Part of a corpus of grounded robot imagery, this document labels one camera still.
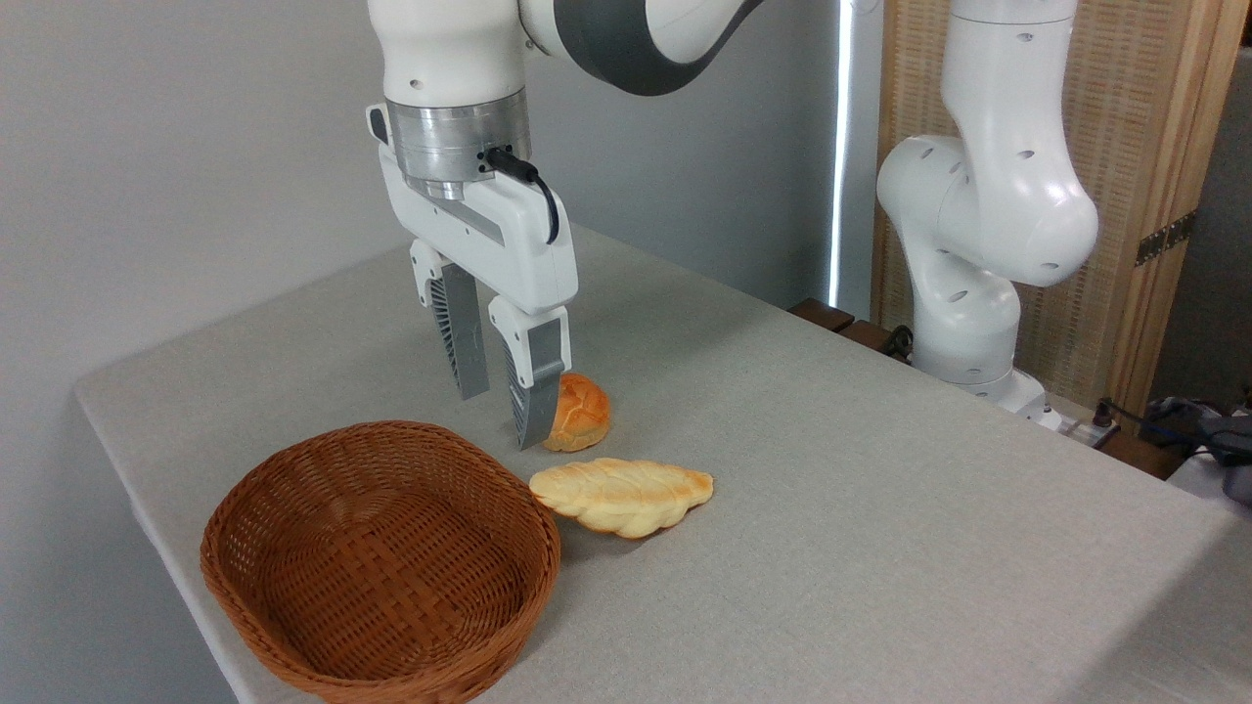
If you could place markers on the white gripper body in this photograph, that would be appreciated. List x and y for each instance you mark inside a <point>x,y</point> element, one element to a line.
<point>509,249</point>

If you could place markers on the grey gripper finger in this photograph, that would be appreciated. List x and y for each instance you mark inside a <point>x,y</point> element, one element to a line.
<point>468,342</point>
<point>538,372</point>

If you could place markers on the long braided bread loaf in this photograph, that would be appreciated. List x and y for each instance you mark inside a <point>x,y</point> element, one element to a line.
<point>626,494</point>

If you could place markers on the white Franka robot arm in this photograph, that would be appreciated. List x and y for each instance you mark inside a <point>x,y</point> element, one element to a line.
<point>988,196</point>

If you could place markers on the round orange bread bun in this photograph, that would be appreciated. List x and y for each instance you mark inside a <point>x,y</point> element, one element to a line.
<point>585,416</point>

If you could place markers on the brown woven wicker basket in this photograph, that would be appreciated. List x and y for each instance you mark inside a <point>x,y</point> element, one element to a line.
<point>381,577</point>

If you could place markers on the dark brown wooden block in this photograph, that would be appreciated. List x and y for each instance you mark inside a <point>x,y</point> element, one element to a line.
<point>869,335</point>
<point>820,313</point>

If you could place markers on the grey tablecloth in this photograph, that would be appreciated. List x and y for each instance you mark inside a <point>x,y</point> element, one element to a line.
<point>831,538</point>

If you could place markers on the white power strip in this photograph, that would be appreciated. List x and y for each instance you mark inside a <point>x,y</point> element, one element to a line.
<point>1081,428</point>

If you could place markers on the dark metal screen hinge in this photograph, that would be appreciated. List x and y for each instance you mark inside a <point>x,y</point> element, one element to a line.
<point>1164,238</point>

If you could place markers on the wooden rattan folding screen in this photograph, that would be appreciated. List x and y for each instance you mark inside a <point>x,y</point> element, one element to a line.
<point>1135,108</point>

